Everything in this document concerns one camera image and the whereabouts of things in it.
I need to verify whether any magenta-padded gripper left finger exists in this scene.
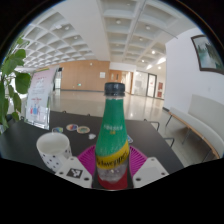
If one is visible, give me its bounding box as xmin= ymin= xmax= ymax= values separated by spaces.
xmin=54 ymin=144 xmax=100 ymax=189

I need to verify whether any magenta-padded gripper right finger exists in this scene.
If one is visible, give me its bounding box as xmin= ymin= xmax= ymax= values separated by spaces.
xmin=128 ymin=145 xmax=170 ymax=189

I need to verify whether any green drink bottle yellow label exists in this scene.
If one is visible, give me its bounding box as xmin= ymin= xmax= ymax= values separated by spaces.
xmin=94 ymin=82 xmax=131 ymax=188

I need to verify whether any white polka-dot mug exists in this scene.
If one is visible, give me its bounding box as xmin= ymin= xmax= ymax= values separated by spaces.
xmin=35 ymin=132 xmax=73 ymax=174

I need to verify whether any round printed badge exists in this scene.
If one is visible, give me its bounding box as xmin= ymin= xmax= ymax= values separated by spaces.
xmin=65 ymin=123 xmax=79 ymax=132
xmin=76 ymin=125 xmax=91 ymax=135

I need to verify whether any small colourful square sticker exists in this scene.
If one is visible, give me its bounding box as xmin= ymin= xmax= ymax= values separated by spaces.
xmin=51 ymin=126 xmax=64 ymax=134

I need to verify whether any group of black chairs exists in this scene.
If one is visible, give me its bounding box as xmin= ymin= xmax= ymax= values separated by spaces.
xmin=143 ymin=118 xmax=177 ymax=149

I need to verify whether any clear stand with pink poster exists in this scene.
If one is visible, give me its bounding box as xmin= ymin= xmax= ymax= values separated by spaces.
xmin=23 ymin=68 xmax=58 ymax=131

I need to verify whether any glass double door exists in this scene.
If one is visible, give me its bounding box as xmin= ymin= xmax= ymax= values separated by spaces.
xmin=132 ymin=70 xmax=158 ymax=98

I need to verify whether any green leafy potted plant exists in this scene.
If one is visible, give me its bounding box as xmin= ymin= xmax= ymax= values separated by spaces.
xmin=0 ymin=36 xmax=32 ymax=134

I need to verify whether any framed landscape painting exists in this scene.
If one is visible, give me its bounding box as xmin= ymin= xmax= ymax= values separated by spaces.
xmin=190 ymin=34 xmax=224 ymax=75

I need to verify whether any group of ceiling lights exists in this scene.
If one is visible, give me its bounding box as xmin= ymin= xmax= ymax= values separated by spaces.
xmin=53 ymin=19 xmax=168 ymax=66

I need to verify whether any long white wall bench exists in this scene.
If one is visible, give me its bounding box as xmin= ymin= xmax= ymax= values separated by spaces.
xmin=163 ymin=94 xmax=224 ymax=160

